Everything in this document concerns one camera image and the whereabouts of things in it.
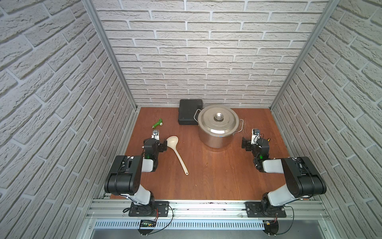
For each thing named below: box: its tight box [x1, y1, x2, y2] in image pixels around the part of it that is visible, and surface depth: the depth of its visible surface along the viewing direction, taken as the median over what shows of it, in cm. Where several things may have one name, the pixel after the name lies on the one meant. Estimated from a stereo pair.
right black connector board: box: [262, 220, 280, 238], surface depth 72 cm
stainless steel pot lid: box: [197, 105, 241, 137], surface depth 91 cm
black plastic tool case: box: [178, 99, 203, 125], surface depth 116 cm
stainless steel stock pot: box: [193, 104, 244, 148], surface depth 91 cm
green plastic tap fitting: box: [151, 118, 163, 129], surface depth 109 cm
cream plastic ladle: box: [166, 135, 190, 176], surface depth 97 cm
